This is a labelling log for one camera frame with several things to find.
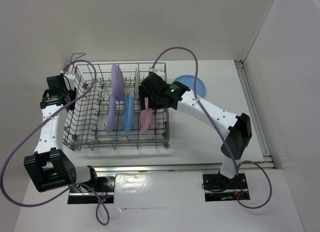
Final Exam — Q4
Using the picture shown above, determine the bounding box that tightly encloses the small purple plate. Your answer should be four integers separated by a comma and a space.
106, 94, 116, 134

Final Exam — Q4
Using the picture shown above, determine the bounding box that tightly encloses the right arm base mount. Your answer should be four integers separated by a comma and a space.
201, 173, 250, 202

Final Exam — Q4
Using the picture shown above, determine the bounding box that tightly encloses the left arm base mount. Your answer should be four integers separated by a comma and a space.
67, 175, 116, 205

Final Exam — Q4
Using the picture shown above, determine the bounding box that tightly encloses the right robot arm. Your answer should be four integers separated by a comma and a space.
138, 72, 252, 188

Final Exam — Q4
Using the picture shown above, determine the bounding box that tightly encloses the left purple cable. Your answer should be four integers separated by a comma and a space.
0, 60, 111, 226

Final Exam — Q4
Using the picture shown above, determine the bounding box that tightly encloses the grey wire dish rack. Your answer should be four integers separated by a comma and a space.
63, 53, 170, 151

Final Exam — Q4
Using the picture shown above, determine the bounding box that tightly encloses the white plate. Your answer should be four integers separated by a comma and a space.
134, 67, 140, 100

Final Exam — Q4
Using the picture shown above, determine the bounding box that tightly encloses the aluminium rail front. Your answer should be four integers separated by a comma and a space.
94, 163, 222, 173

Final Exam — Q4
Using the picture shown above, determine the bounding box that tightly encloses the pink plate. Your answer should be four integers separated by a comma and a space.
140, 97, 153, 133

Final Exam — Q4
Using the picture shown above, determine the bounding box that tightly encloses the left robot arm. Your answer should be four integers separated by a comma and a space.
23, 73, 99, 192

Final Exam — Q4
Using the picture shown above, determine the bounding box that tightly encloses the large purple plate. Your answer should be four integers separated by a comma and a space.
111, 64, 125, 101

